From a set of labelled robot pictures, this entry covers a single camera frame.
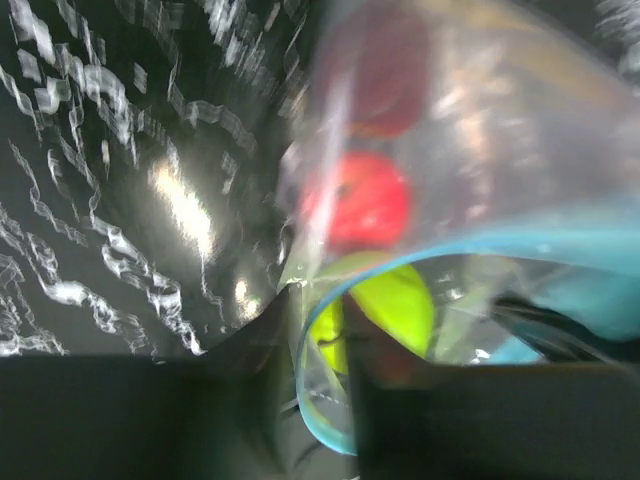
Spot dark red apple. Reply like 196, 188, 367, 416
350, 4, 431, 139

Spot green apple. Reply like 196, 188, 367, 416
311, 265, 436, 374

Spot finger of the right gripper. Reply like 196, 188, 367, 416
492, 296, 630, 363

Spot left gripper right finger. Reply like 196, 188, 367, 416
342, 299, 415, 479

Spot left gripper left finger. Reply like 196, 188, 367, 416
204, 287, 292, 479

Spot clear blue-zip bag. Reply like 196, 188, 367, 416
279, 1, 639, 455

